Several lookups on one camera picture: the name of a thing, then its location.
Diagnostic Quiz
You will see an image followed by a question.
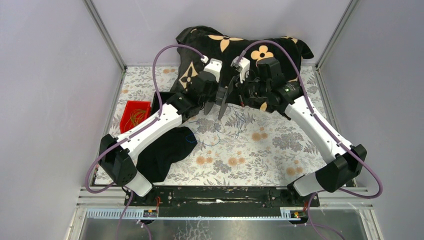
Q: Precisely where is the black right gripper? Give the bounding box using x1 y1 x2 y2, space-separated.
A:
225 72 270 108

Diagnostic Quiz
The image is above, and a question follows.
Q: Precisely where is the grey perforated spool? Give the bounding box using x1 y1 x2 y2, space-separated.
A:
203 76 238 120

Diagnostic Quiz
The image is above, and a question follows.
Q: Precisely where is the blue cable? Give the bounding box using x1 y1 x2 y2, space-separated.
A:
183 104 256 148

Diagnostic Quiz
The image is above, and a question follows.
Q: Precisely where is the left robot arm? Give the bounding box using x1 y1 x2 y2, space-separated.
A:
99 71 220 206

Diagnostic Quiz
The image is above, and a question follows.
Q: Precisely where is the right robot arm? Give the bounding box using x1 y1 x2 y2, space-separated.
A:
231 57 367 206

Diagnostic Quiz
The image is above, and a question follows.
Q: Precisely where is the black plastic box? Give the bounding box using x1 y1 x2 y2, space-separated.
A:
150 91 175 115

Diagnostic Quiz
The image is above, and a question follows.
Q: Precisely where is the black flower-pattern plush blanket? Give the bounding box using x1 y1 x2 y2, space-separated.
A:
170 25 315 117

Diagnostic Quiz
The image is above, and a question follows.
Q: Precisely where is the floral table mat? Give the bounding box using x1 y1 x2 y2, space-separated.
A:
108 65 326 186

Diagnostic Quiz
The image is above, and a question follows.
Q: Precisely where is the red plastic box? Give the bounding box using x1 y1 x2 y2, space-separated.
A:
119 100 151 133

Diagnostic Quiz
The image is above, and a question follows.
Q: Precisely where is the black cloth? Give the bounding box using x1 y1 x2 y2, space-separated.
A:
136 126 198 183

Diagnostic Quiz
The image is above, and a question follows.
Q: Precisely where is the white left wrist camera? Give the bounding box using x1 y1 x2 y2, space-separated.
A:
203 58 223 83

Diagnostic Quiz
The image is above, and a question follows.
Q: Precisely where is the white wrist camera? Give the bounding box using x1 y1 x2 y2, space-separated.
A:
203 58 223 83
231 56 251 84

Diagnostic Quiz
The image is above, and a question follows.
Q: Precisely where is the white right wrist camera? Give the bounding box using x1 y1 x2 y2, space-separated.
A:
231 56 251 84

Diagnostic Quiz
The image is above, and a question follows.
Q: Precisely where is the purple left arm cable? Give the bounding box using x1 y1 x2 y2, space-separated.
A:
84 44 209 240

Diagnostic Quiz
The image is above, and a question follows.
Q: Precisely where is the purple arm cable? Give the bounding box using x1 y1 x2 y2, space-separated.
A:
234 40 384 240
84 44 209 240

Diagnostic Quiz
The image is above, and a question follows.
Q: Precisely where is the green cable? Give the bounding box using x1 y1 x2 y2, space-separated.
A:
124 108 148 130

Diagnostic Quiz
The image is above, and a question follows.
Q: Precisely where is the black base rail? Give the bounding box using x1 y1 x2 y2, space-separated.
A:
124 185 320 220

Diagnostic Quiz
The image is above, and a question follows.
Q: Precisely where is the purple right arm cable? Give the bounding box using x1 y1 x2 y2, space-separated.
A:
234 40 384 240

